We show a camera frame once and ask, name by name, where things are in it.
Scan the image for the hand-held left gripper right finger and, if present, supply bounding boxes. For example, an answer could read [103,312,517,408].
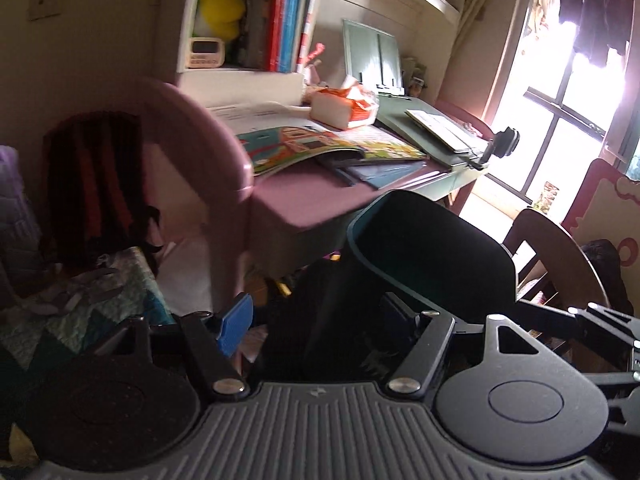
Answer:
[380,292,551,397]

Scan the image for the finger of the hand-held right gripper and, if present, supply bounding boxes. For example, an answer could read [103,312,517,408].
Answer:
[517,299,640,347]

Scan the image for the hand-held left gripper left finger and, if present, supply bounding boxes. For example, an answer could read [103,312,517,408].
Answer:
[95,292,256,403]

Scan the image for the printed tote bag green straps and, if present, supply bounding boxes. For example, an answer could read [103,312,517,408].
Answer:
[300,190,518,381]

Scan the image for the dark cloth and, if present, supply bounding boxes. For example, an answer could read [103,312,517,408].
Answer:
[580,240,636,316]

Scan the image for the brown wooden chair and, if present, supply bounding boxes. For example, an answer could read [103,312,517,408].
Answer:
[502,207,626,356]

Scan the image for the pink foam board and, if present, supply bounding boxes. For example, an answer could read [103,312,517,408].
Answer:
[560,157,640,321]

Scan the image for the pink and white desk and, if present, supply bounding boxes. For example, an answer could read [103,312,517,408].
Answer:
[200,95,493,281]

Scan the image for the blue folder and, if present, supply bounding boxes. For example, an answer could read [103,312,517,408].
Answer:
[315,155,431,190]

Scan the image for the patterned quilt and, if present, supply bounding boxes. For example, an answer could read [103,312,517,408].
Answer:
[0,245,176,466]

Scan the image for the colourful picture book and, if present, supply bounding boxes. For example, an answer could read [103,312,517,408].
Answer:
[235,125,431,177]

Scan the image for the open white book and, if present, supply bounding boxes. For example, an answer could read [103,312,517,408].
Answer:
[404,108,483,153]

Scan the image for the pink plastic chair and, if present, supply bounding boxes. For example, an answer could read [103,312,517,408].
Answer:
[135,77,256,311]

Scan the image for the green tilting desk board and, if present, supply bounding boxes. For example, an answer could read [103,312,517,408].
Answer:
[375,92,493,171]

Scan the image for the red black backpack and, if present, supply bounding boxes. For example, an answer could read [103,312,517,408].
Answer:
[42,110,163,276]

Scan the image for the white open workbook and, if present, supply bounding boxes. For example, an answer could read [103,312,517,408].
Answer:
[207,101,313,133]

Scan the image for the orange white snack bag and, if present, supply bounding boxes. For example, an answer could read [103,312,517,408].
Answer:
[305,75,381,131]

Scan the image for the small desk organizer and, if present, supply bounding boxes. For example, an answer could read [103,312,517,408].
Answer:
[402,55,428,96]

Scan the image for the white bookshelf hutch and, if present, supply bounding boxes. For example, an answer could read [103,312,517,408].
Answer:
[175,0,461,106]

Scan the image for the purple bag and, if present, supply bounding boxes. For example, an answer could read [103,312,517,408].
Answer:
[0,145,41,261]

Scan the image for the green book stand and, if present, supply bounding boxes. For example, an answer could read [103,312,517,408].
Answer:
[342,19,406,96]

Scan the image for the pencil holder with pens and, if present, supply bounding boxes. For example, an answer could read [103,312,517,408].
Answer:
[300,42,326,86]

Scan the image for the white kitchen timer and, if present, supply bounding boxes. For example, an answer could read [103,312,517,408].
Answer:
[187,36,226,69]

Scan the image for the row of upright books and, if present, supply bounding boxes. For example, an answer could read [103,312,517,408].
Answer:
[235,0,326,73]

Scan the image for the hanging dark clothes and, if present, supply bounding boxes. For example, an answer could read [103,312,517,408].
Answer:
[555,0,636,68]

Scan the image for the yellow plush toy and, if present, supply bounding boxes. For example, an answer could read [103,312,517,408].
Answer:
[195,0,248,41]

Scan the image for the dark window frame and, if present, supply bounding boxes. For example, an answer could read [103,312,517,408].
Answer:
[487,85,640,206]

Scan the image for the wall switch plate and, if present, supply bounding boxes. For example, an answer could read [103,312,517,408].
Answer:
[27,0,63,22]

